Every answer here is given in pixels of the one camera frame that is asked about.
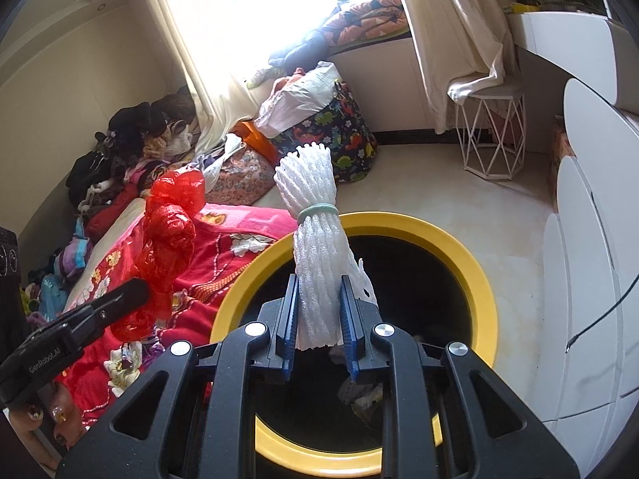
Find cream curtain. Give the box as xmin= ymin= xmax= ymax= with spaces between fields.
xmin=389 ymin=0 xmax=520 ymax=135
xmin=135 ymin=0 xmax=280 ymax=158

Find pile of clothes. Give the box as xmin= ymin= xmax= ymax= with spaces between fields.
xmin=20 ymin=87 xmax=210 ymax=320

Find white plastic bag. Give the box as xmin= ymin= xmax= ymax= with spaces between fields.
xmin=254 ymin=61 xmax=345 ymax=139

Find yellow rimmed black trash bin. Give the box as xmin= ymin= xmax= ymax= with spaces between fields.
xmin=210 ymin=212 xmax=500 ymax=477

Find white foam net bundle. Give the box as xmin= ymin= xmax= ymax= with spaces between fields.
xmin=274 ymin=142 xmax=375 ymax=351

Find black cable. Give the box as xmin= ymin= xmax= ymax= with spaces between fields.
xmin=564 ymin=279 xmax=632 ymax=352

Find dark framed window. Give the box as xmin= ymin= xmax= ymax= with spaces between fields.
xmin=165 ymin=0 xmax=395 ymax=61

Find dark puffer jacket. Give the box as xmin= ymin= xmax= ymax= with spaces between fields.
xmin=267 ymin=27 xmax=333 ymax=68

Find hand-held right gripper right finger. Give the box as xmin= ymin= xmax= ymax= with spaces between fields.
xmin=339 ymin=273 xmax=582 ymax=479

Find orange bag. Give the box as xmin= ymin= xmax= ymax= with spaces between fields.
xmin=232 ymin=120 xmax=280 ymax=165

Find white wire stool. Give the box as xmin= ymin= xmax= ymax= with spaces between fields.
xmin=456 ymin=80 xmax=527 ymax=181

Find white drawer chest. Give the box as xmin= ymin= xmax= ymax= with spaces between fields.
xmin=542 ymin=77 xmax=639 ymax=422

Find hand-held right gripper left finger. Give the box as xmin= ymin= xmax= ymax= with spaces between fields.
xmin=55 ymin=273 xmax=300 ymax=479

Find red floral blanket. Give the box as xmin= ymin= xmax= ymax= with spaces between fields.
xmin=55 ymin=200 xmax=300 ymax=425

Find beige bed sheet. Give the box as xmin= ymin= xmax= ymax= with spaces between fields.
xmin=65 ymin=200 xmax=151 ymax=310

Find white grey vanity desk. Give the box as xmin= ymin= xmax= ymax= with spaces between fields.
xmin=506 ymin=10 xmax=639 ymax=111

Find person's left hand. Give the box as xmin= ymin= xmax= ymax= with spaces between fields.
xmin=7 ymin=382 xmax=85 ymax=455

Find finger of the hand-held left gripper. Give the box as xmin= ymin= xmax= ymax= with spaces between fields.
xmin=52 ymin=278 xmax=151 ymax=349

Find dinosaur print laundry basket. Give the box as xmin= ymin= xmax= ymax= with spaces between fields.
xmin=272 ymin=80 xmax=379 ymax=184

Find floral fabric bag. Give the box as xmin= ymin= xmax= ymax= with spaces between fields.
xmin=204 ymin=150 xmax=278 ymax=206

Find red plastic bag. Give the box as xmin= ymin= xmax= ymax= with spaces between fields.
xmin=111 ymin=168 xmax=206 ymax=341

